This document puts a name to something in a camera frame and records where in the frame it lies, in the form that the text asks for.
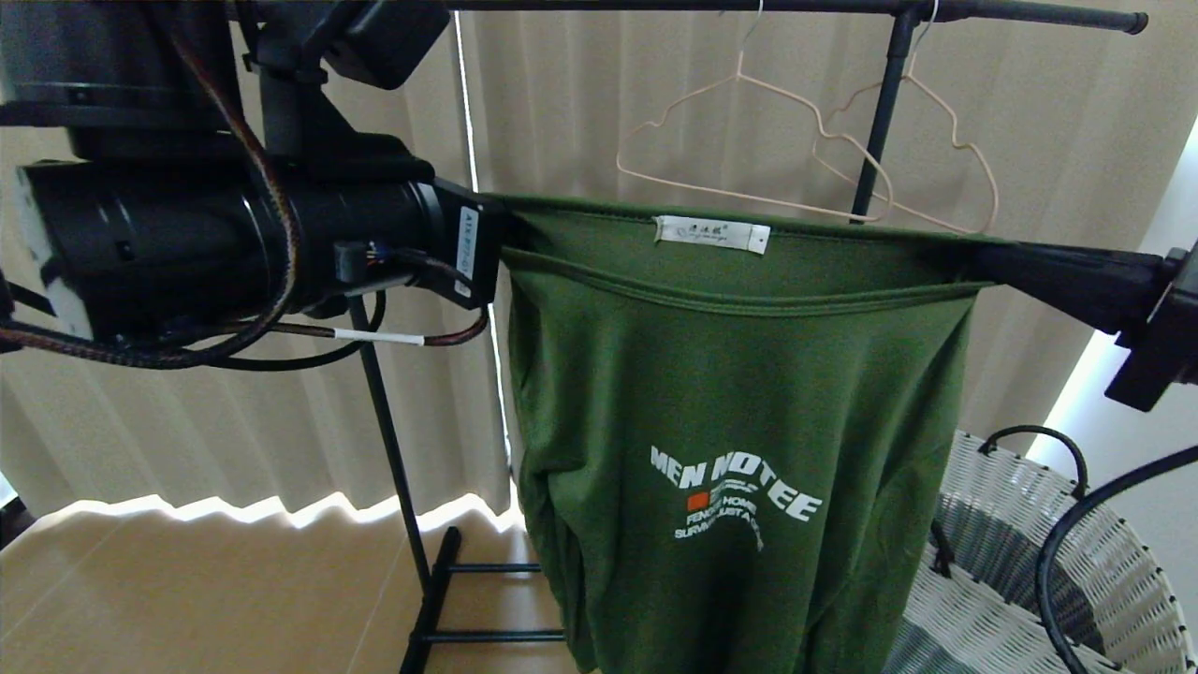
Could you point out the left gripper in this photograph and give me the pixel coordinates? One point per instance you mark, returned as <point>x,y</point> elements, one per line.
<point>187,243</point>

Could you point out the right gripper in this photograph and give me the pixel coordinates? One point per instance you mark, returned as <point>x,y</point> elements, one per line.
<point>1161,356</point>

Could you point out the pink clothes hanger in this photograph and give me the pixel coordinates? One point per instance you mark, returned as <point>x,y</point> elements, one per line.
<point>739,64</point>
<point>906,70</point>

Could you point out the green printed shirt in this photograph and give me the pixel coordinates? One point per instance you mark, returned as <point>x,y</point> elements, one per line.
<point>749,374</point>

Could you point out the black clothes rack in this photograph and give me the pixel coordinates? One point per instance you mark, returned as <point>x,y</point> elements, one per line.
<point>393,449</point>

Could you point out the white laundry basket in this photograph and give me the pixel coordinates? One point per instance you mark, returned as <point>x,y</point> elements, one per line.
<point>992,599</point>

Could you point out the beige curtain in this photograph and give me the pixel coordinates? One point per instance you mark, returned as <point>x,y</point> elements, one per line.
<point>1029,122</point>

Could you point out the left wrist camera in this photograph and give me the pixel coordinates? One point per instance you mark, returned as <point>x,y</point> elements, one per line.
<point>393,37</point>

